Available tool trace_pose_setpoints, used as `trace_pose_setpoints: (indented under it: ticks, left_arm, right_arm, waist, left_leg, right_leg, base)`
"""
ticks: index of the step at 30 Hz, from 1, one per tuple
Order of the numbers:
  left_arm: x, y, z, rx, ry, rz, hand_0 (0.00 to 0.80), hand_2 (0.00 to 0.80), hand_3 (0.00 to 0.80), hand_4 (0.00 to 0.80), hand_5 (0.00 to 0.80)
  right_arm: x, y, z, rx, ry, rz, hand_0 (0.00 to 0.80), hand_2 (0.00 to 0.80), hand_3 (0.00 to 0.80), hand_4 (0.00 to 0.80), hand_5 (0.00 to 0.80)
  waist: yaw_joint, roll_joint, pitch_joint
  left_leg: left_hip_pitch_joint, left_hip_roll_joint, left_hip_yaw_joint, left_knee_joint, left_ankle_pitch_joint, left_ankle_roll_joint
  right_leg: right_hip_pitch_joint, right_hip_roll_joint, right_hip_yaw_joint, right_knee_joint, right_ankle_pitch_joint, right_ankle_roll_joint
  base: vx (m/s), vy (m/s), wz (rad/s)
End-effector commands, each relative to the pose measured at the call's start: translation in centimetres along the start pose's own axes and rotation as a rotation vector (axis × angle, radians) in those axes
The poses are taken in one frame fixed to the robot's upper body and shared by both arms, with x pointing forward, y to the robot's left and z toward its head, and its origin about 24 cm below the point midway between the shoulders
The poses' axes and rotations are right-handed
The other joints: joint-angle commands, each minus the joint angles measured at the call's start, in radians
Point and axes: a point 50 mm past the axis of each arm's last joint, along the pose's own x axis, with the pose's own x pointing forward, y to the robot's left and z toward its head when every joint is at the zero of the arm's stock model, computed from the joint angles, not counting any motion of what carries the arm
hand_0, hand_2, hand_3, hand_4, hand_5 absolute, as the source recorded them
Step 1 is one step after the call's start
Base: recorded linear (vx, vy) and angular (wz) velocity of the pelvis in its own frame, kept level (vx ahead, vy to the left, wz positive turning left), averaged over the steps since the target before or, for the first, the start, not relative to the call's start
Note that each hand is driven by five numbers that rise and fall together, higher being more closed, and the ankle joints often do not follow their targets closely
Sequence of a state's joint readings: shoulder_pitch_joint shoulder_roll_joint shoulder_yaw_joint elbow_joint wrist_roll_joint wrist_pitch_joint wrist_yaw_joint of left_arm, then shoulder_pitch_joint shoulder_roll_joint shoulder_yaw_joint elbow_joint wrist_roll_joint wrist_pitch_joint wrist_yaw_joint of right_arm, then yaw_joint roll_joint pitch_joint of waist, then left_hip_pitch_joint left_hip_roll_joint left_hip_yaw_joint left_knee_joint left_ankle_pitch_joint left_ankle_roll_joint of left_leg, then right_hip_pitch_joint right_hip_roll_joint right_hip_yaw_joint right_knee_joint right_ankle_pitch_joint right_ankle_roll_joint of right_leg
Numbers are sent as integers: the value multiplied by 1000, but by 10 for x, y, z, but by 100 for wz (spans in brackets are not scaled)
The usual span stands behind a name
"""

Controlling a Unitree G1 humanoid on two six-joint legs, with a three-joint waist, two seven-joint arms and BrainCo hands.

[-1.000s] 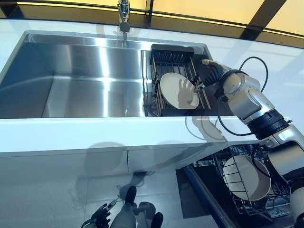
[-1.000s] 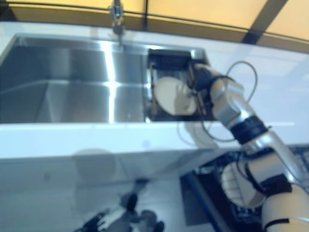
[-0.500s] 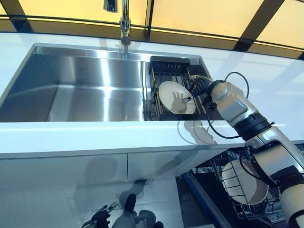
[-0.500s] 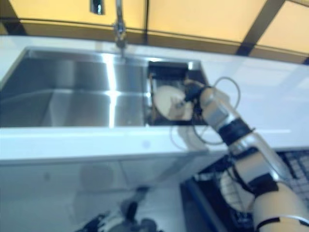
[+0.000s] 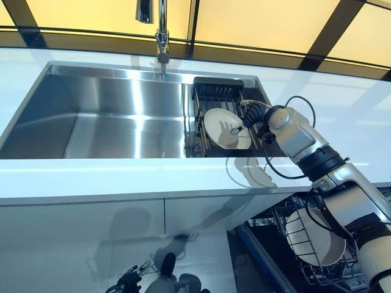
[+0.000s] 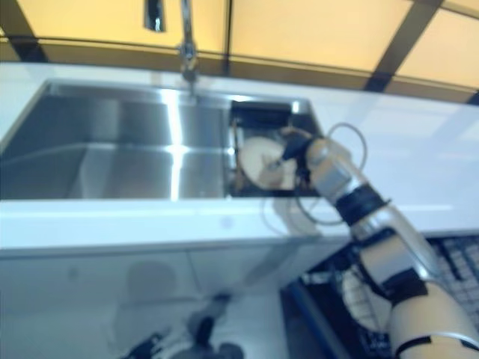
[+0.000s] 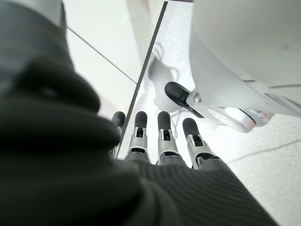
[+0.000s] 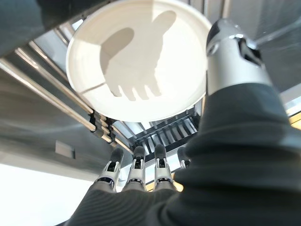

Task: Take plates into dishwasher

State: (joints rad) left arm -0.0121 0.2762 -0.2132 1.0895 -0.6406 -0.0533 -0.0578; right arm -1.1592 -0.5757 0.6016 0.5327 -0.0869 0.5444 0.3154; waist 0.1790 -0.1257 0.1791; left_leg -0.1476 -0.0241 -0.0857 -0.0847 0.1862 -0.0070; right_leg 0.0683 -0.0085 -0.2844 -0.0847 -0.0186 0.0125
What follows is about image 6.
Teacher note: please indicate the cream round plate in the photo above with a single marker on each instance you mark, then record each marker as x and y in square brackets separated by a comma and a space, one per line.
[256, 157]
[359, 299]

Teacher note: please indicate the black dishwasher rack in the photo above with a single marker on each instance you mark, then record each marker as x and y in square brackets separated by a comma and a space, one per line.
[329, 310]

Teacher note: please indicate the chrome kitchen faucet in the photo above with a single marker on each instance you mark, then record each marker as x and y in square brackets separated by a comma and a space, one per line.
[189, 48]

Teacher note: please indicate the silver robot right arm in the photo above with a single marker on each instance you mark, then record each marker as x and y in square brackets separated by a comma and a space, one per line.
[393, 254]

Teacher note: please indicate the metal sink drying rack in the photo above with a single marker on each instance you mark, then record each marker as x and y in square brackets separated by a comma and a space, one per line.
[262, 112]

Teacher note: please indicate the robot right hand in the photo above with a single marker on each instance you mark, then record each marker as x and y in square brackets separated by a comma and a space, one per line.
[297, 146]

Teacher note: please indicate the stainless steel sink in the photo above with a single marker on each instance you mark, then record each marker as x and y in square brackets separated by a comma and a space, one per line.
[112, 149]

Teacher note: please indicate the yellow window with dark frame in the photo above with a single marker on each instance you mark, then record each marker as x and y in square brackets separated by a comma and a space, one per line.
[318, 33]

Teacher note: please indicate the white kitchen cabinet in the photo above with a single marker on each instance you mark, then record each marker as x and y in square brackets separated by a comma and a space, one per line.
[93, 299]

